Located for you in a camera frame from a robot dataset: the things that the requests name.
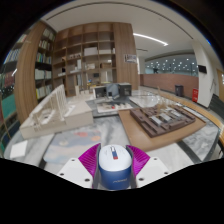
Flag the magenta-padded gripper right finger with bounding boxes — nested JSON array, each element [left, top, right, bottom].
[[125, 144, 171, 189]]

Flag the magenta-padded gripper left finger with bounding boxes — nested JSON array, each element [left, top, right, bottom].
[[57, 143, 102, 189]]

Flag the white and blue computer mouse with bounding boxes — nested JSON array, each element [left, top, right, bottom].
[[97, 144, 133, 191]]

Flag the pale printed mouse pad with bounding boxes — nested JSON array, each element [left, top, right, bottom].
[[43, 124, 103, 166]]

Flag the brown architectural model on board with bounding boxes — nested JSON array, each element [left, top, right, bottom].
[[118, 103, 208, 153]]

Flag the cream architectural model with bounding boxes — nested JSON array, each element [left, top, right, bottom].
[[19, 83, 95, 140]]

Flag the white paper sheet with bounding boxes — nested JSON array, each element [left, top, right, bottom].
[[9, 139, 29, 160]]

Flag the flat white model board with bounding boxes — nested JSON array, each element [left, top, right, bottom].
[[95, 100, 134, 114]]

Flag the black waste bin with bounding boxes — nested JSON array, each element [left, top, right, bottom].
[[174, 84, 185, 98]]

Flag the grey architectural model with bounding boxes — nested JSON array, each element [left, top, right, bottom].
[[93, 82, 133, 100]]

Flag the red floor sign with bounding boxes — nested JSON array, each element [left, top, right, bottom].
[[191, 87, 200, 103]]

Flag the group of small ceiling lights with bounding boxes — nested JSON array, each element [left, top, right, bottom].
[[144, 56, 198, 76]]

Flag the long ceiling light strip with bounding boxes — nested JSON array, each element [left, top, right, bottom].
[[132, 32, 169, 47]]

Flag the wooden shelf unit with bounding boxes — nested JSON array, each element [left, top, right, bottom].
[[51, 21, 140, 98]]

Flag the wall poster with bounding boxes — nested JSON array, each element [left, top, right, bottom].
[[123, 53, 138, 64]]

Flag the black wall screen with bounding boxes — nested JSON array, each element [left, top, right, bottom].
[[197, 64, 208, 75]]

